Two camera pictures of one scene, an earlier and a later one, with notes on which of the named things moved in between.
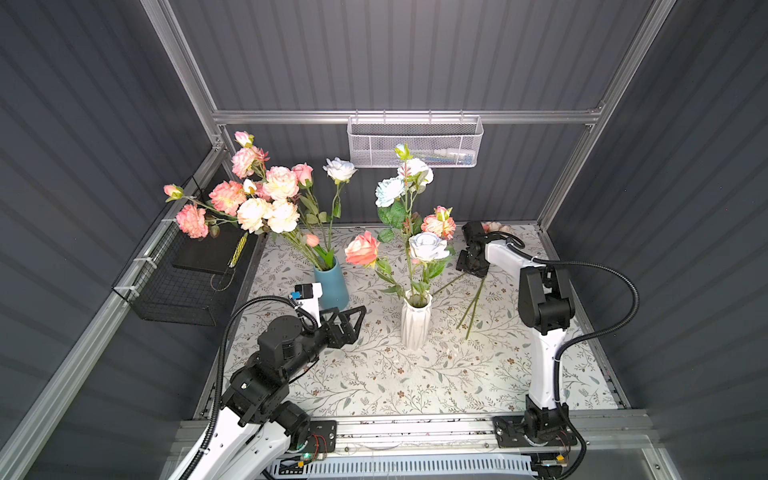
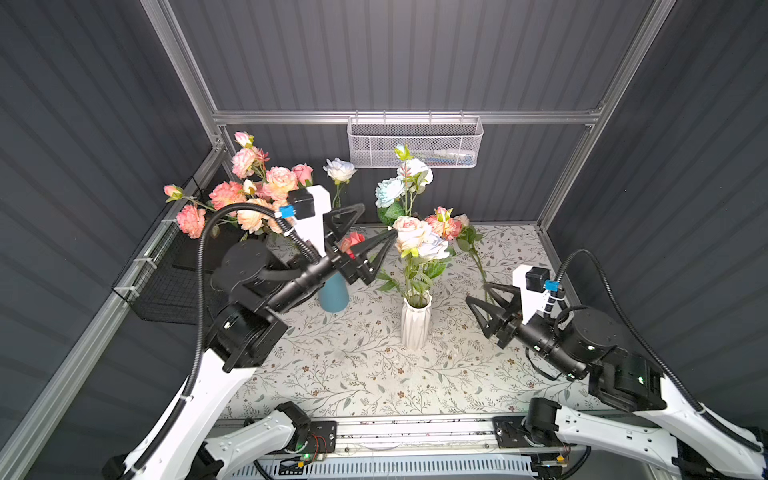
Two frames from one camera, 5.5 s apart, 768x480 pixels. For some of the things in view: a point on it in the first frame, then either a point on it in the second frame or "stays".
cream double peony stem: x=279 y=215 stays
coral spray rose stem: x=440 y=223 stays
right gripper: x=462 y=266 to x=497 y=316
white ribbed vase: x=415 y=318 stays
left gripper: x=337 y=340 to x=355 y=269
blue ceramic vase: x=334 y=292 stays
